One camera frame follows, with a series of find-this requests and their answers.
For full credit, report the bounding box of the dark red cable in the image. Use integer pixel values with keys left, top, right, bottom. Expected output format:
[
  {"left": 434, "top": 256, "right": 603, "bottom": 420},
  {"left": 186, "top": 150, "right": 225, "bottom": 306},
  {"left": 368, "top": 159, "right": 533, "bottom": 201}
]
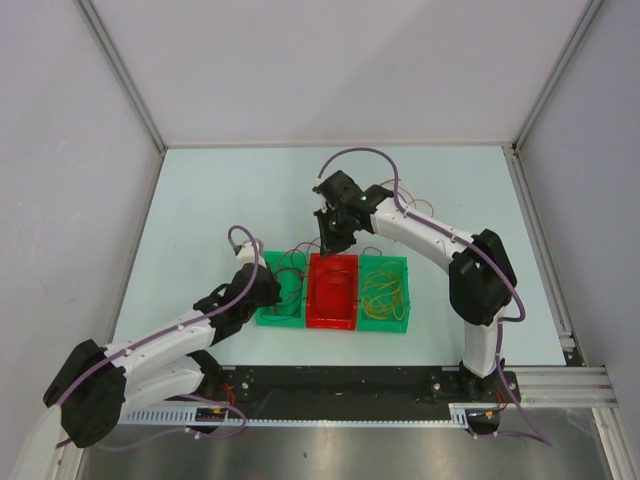
[
  {"left": 379, "top": 178, "right": 435, "bottom": 219},
  {"left": 272, "top": 240, "right": 324, "bottom": 316}
]

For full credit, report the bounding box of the brown cable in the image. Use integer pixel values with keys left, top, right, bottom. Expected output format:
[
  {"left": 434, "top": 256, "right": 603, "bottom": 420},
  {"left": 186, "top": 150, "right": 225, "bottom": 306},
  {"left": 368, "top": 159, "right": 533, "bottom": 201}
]
[{"left": 312, "top": 264, "right": 354, "bottom": 321}]

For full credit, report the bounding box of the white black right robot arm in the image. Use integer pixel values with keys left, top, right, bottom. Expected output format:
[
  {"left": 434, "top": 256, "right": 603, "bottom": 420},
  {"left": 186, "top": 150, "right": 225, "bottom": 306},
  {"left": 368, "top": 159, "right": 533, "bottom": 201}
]
[{"left": 313, "top": 170, "right": 517, "bottom": 401}]

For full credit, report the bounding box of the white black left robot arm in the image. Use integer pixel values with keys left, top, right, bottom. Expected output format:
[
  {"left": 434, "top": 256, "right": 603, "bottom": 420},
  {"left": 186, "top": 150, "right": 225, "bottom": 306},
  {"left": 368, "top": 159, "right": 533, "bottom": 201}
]
[{"left": 43, "top": 262, "right": 281, "bottom": 448}]

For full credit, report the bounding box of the left green plastic bin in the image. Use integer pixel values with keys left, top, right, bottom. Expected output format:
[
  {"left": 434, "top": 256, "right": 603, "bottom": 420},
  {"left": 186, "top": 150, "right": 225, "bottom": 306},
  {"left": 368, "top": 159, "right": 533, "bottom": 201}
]
[{"left": 255, "top": 248, "right": 310, "bottom": 328}]

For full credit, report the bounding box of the green plastic bin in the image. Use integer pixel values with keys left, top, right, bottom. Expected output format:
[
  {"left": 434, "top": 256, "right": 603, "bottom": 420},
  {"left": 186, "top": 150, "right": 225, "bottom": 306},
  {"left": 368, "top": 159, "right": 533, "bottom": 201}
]
[
  {"left": 356, "top": 255, "right": 411, "bottom": 334},
  {"left": 255, "top": 248, "right": 310, "bottom": 328}
]

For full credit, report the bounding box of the red plastic bin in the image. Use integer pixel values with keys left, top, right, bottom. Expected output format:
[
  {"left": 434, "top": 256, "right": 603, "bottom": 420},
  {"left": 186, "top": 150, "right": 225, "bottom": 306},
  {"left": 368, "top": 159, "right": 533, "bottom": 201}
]
[{"left": 306, "top": 253, "right": 359, "bottom": 331}]

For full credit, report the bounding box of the right green plastic bin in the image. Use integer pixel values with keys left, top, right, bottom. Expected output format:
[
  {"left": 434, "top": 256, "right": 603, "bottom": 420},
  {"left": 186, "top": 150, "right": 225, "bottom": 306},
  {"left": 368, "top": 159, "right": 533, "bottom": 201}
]
[{"left": 356, "top": 255, "right": 411, "bottom": 334}]

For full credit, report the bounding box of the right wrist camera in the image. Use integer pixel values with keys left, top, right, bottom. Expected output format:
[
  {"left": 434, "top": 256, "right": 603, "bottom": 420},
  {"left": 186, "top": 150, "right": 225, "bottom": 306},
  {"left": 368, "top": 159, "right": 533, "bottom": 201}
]
[{"left": 312, "top": 177, "right": 323, "bottom": 194}]

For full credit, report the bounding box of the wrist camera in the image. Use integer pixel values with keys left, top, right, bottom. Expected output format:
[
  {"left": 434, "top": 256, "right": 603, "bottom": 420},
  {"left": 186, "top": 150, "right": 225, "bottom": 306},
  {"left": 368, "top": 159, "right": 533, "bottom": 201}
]
[
  {"left": 312, "top": 177, "right": 323, "bottom": 194},
  {"left": 236, "top": 239, "right": 266, "bottom": 267}
]

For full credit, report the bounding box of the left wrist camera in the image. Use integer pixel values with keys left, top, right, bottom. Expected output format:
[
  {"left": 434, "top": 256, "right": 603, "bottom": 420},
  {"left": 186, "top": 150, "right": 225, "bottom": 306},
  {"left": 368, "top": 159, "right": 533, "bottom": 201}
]
[{"left": 236, "top": 239, "right": 266, "bottom": 267}]

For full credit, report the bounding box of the slotted cable duct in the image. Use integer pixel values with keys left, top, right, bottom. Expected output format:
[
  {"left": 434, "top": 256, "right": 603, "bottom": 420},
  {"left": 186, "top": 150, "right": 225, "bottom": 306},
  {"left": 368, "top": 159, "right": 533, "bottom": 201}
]
[{"left": 119, "top": 402, "right": 506, "bottom": 429}]

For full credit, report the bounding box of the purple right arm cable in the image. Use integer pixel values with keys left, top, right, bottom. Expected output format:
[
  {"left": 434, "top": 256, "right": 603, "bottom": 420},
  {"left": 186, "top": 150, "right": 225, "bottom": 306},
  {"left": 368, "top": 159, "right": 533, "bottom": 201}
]
[{"left": 317, "top": 147, "right": 526, "bottom": 324}]

